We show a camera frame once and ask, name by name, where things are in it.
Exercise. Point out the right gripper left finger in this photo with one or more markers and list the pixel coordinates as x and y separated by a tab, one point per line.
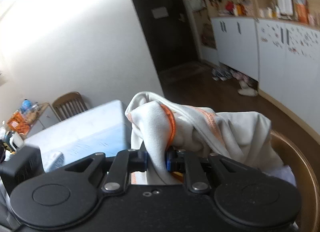
119	169

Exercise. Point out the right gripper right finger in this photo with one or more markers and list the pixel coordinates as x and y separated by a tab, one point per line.
186	166

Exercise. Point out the cream fleece orange-trim pullover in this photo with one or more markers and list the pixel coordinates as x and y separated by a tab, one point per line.
158	123

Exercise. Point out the light blue table cover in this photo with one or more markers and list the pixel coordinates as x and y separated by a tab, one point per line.
101	129

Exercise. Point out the orange patterned bag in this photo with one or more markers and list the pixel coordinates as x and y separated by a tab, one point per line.
17	123

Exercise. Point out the white low drawer cabinet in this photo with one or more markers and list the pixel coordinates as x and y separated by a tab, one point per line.
45	119

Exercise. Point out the brown wooden chair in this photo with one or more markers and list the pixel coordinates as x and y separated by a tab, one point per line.
69	105

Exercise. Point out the white slipper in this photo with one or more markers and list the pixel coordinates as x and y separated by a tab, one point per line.
249	92

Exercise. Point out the white wall cabinets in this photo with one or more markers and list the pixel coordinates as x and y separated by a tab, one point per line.
282	55

